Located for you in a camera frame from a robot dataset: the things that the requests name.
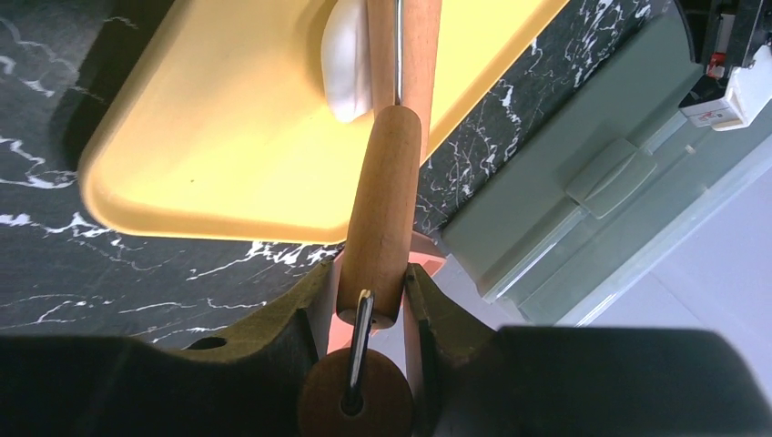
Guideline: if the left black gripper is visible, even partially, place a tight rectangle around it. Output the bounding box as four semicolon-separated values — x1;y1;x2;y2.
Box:
675;0;771;85

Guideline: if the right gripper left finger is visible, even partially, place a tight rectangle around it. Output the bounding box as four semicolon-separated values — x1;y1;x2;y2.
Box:
1;261;333;436

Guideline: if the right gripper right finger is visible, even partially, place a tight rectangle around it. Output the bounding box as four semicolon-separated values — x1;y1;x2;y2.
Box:
403;264;771;436

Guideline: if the wooden dough roller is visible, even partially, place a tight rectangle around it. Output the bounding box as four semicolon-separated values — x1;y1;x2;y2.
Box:
298;1;442;436

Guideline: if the white dough ball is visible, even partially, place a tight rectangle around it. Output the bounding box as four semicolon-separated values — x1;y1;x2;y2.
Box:
320;0;373;123

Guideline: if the orange-red plastic tray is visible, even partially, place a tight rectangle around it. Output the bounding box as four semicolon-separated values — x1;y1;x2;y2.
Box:
327;231;447;378

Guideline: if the green plastic storage box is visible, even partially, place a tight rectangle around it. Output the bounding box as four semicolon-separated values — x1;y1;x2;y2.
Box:
442;5;771;325

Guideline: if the yellow plastic tray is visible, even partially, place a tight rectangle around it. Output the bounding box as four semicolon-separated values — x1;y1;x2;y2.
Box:
76;0;571;246

